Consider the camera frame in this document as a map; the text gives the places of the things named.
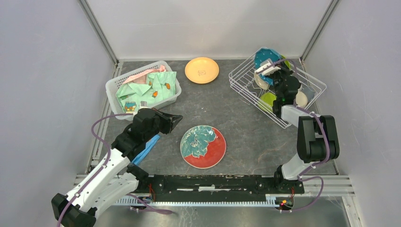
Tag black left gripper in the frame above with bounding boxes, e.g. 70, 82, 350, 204
144, 109, 183, 141

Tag green interior mug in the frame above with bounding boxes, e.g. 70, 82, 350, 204
295, 91, 308, 108

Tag cream floral plate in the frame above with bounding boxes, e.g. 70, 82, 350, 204
254, 74, 270, 90

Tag blue dotted plate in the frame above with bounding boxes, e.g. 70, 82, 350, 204
254, 47, 283, 71

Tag teal rimmed red plate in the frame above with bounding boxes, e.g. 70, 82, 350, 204
180, 125, 227, 169

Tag orange plate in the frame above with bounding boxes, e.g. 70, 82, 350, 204
184, 57, 219, 84

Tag lime green plate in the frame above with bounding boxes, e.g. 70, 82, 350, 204
280, 55, 291, 70

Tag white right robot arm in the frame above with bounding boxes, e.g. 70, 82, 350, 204
272, 67, 340, 193

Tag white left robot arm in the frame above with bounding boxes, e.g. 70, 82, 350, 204
51, 108, 183, 227

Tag blue printed cloth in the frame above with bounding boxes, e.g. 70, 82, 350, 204
131, 135, 160, 166

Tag green printed cloth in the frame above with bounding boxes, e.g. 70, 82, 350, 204
115, 71, 176, 112

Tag pink cloth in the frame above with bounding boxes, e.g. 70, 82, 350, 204
123, 65, 166, 84

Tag white wire dish rack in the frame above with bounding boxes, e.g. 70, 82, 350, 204
229, 52, 327, 129

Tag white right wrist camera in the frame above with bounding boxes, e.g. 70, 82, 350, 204
255, 59, 281, 76

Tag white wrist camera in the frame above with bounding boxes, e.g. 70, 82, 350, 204
134, 101, 149, 112
255, 59, 281, 76

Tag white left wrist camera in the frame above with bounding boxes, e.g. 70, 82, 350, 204
134, 101, 149, 112

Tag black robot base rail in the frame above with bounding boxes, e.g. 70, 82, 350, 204
126, 165, 305, 202

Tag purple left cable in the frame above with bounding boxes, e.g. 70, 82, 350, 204
56, 113, 135, 227

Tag aluminium corner post right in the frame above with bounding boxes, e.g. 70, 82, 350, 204
300, 0, 340, 62

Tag aluminium corner post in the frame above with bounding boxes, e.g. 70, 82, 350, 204
300, 0, 340, 62
78, 0, 119, 65

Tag aluminium corner post left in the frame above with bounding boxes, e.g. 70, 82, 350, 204
78, 0, 119, 65

